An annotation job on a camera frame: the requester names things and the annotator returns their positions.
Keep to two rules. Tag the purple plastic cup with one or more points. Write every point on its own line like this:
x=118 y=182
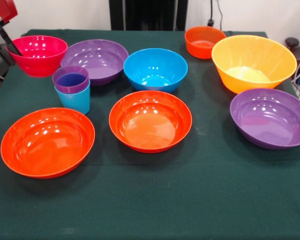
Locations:
x=70 y=87

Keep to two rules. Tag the large yellow-orange bowl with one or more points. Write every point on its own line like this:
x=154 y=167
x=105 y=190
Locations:
x=252 y=55

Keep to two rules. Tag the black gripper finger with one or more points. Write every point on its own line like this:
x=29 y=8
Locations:
x=11 y=42
x=3 y=53

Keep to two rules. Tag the dark green tablecloth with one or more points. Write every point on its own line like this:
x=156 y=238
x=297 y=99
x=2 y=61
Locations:
x=140 y=187

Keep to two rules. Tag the blue plastic cup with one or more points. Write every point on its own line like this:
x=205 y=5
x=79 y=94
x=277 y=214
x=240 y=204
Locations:
x=75 y=102

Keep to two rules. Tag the purple plastic bowl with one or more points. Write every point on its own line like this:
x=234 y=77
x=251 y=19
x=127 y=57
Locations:
x=270 y=120
x=97 y=57

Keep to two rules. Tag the wide red-orange bowl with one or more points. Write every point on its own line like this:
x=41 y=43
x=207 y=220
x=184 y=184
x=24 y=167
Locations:
x=150 y=125
x=47 y=147

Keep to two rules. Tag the blue plastic bowl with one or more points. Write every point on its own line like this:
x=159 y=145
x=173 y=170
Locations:
x=155 y=67

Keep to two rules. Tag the pink plastic bowl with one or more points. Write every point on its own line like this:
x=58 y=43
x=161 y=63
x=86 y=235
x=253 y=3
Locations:
x=42 y=62

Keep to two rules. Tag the small deep orange bowl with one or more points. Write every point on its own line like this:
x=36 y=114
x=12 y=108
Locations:
x=205 y=50

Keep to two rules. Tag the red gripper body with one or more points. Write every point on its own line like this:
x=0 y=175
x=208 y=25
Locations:
x=1 y=10

